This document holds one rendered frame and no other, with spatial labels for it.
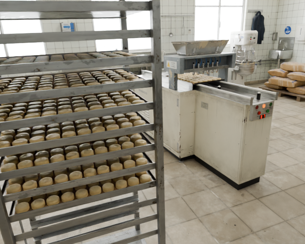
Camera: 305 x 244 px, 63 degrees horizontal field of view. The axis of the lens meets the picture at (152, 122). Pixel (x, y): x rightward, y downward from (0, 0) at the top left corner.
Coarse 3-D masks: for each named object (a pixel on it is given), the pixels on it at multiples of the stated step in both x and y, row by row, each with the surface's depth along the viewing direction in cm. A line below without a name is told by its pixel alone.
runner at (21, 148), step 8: (128, 128) 97; (136, 128) 99; (144, 128) 100; (152, 128) 101; (80, 136) 92; (88, 136) 93; (96, 136) 94; (104, 136) 95; (112, 136) 96; (24, 144) 85; (32, 144) 86; (40, 144) 87; (48, 144) 88; (56, 144) 89; (64, 144) 90; (0, 152) 84; (8, 152) 84; (16, 152) 85
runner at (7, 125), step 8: (136, 104) 95; (144, 104) 97; (152, 104) 98; (72, 112) 88; (80, 112) 89; (88, 112) 90; (96, 112) 91; (104, 112) 92; (112, 112) 93; (120, 112) 94; (128, 112) 95; (16, 120) 82; (24, 120) 83; (32, 120) 84; (40, 120) 85; (48, 120) 86; (56, 120) 87; (64, 120) 88; (72, 120) 89; (0, 128) 81; (8, 128) 82; (16, 128) 83
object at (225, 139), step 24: (216, 96) 231; (216, 120) 236; (240, 120) 209; (264, 120) 216; (216, 144) 243; (240, 144) 214; (264, 144) 225; (216, 168) 250; (240, 168) 220; (264, 168) 236
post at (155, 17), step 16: (160, 16) 86; (160, 32) 87; (160, 48) 89; (160, 64) 91; (160, 80) 93; (160, 96) 95; (160, 112) 97; (160, 128) 99; (160, 144) 101; (160, 160) 104; (160, 176) 106; (160, 192) 109; (160, 208) 112; (160, 224) 115; (160, 240) 118
